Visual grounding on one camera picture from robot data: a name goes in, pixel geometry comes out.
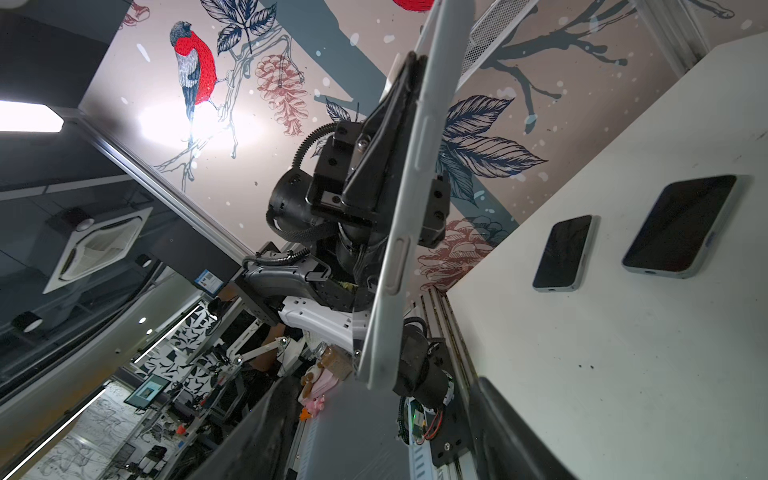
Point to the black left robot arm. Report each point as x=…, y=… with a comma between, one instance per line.
x=336, y=276

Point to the pale green phone case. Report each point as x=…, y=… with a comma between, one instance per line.
x=379, y=360

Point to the phone far left black screen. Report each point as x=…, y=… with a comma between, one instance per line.
x=564, y=258

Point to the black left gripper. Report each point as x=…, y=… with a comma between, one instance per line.
x=353, y=191

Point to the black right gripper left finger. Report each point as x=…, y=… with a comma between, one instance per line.
x=259, y=447

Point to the white ceiling air conditioner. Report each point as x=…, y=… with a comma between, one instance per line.
x=98, y=246

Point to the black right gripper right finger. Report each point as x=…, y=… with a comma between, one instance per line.
x=504, y=446

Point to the phone black screen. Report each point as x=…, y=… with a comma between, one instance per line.
x=564, y=258
x=682, y=225

